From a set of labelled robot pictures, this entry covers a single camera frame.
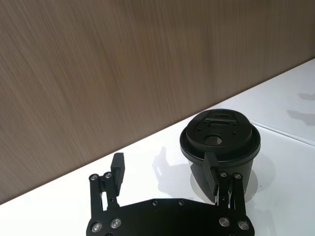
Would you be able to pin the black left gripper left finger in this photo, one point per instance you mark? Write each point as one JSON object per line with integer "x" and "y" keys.
{"x": 117, "y": 172}

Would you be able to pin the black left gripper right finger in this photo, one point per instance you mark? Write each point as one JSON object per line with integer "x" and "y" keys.
{"x": 209, "y": 177}

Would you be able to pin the black paper cup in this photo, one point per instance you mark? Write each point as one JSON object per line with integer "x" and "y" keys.
{"x": 236, "y": 172}

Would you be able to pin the round silver metal coaster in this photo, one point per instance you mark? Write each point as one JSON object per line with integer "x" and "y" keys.
{"x": 252, "y": 189}

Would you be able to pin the black plastic cup lid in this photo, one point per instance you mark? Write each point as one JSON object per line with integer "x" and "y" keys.
{"x": 216, "y": 132}

